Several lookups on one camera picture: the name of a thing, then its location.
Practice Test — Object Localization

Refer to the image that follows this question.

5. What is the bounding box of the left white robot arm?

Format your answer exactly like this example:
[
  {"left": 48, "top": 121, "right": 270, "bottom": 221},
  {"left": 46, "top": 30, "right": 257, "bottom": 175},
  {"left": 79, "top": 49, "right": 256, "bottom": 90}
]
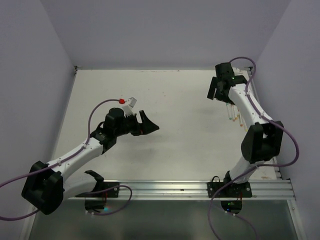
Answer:
[{"left": 21, "top": 107, "right": 160, "bottom": 215}]

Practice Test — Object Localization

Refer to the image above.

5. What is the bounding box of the light green cap marker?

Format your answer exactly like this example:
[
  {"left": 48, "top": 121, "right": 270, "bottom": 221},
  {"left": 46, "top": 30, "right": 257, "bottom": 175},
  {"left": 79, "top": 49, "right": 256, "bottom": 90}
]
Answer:
[{"left": 226, "top": 103, "right": 232, "bottom": 120}]

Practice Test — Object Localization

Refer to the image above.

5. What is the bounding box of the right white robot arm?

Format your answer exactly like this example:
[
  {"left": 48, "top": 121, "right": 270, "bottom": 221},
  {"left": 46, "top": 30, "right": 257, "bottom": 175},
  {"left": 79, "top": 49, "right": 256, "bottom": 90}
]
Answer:
[{"left": 207, "top": 62, "right": 283, "bottom": 197}]

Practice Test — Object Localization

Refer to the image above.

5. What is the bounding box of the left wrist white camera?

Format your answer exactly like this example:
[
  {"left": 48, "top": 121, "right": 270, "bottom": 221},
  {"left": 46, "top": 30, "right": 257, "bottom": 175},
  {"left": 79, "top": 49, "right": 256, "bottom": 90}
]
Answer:
[{"left": 122, "top": 97, "right": 137, "bottom": 117}]

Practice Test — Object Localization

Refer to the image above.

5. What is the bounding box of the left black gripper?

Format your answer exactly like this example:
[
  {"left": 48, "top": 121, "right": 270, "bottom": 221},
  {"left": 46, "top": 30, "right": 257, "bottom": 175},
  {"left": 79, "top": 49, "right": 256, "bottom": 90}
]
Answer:
[{"left": 114, "top": 109, "right": 159, "bottom": 137}]

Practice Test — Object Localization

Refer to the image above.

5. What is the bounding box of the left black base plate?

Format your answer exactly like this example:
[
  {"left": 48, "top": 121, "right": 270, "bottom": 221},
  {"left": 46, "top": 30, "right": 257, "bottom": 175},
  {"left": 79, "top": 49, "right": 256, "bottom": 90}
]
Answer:
[{"left": 100, "top": 181, "right": 120, "bottom": 199}]

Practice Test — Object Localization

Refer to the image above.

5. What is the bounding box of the yellow cap marker front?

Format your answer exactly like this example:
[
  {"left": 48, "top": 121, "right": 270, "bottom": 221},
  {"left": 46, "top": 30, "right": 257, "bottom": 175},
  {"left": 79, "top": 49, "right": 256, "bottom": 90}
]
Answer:
[{"left": 234, "top": 107, "right": 241, "bottom": 122}]

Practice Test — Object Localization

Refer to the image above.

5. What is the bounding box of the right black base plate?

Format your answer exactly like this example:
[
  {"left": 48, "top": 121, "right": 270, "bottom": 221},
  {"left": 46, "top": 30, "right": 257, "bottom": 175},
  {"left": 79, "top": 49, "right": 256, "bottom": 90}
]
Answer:
[{"left": 206, "top": 181, "right": 253, "bottom": 198}]

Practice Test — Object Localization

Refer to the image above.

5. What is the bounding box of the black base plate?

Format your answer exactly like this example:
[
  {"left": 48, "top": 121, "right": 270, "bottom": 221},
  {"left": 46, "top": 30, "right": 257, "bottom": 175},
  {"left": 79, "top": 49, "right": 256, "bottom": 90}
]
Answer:
[
  {"left": 100, "top": 181, "right": 120, "bottom": 199},
  {"left": 206, "top": 181, "right": 253, "bottom": 198}
]

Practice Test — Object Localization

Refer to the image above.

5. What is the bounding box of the aluminium front rail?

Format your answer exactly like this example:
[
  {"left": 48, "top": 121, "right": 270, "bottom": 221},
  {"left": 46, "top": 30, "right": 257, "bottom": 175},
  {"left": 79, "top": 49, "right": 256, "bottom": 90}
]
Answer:
[{"left": 67, "top": 178, "right": 297, "bottom": 201}]

